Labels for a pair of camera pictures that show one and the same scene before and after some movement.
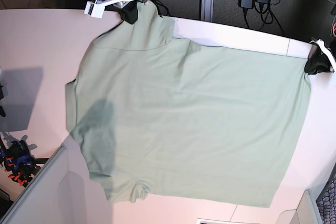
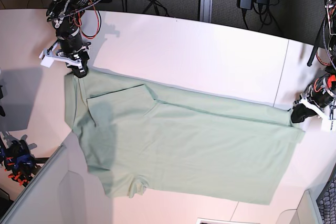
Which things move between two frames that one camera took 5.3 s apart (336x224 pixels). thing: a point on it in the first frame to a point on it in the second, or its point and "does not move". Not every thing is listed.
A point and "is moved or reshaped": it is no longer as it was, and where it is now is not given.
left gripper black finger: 317,62 to 300,112
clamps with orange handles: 16,155 does not move
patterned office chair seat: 326,201 does not move
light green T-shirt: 158,115 is moved or reshaped
